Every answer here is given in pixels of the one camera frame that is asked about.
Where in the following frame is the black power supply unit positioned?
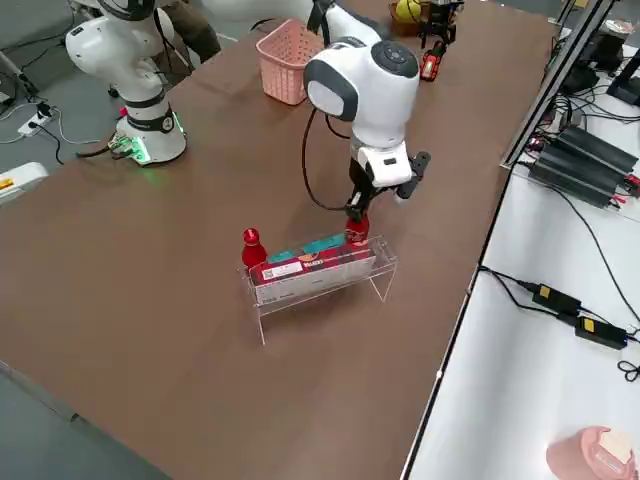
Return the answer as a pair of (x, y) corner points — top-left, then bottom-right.
(557, 124), (640, 174)
(528, 144), (632, 209)

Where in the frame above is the aluminium frame bar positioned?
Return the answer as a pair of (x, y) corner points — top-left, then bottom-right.
(499, 0), (619, 171)

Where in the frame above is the black power adapter brick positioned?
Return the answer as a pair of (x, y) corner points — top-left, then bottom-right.
(573, 314), (629, 352)
(531, 282), (583, 315)

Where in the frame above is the yellow apple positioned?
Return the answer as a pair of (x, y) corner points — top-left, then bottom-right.
(394, 0), (426, 25)

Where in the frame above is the red plaid cookie box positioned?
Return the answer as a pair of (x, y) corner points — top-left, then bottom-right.
(248, 244), (378, 307)

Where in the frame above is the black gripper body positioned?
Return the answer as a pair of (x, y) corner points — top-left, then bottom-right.
(348, 159), (376, 204)
(428, 0), (457, 26)

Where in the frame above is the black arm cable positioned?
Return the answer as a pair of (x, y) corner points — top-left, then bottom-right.
(300, 107), (361, 212)

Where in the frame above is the pink round container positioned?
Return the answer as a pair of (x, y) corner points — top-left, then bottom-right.
(544, 424), (640, 480)

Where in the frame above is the clear acrylic shelf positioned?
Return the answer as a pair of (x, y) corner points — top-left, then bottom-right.
(235, 232), (401, 347)

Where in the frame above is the red Coca-Cola bottle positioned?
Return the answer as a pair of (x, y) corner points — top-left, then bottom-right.
(343, 215), (372, 251)
(241, 227), (269, 267)

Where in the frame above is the white power strip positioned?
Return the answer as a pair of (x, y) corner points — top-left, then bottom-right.
(17, 110), (55, 139)

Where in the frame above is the black monitor stand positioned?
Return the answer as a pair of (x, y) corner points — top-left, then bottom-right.
(605, 47), (640, 109)

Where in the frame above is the white device with yellow mark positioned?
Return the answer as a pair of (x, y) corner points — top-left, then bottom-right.
(0, 161), (50, 207)

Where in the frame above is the pink plastic basket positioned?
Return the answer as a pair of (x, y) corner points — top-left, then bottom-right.
(255, 18), (327, 106)

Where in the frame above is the person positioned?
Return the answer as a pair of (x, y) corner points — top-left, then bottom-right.
(154, 0), (222, 66)

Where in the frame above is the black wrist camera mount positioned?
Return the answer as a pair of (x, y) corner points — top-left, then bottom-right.
(394, 151), (432, 201)

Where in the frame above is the brown wicker tray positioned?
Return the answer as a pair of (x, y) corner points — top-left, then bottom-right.
(388, 0), (436, 37)

